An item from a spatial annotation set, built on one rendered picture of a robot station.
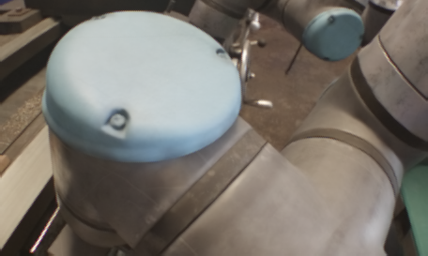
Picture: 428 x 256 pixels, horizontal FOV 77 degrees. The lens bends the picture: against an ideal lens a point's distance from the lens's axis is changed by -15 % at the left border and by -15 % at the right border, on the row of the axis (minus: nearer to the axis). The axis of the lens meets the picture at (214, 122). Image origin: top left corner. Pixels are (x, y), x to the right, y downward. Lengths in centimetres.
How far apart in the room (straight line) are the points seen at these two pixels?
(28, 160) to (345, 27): 49
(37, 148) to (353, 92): 41
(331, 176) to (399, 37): 9
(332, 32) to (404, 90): 28
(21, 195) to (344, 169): 38
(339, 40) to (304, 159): 32
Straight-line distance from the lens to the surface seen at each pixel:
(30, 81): 94
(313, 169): 17
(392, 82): 20
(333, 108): 22
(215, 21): 55
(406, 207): 63
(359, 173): 18
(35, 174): 46
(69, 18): 101
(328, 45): 47
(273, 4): 57
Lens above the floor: 113
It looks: 37 degrees down
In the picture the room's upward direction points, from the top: 3 degrees clockwise
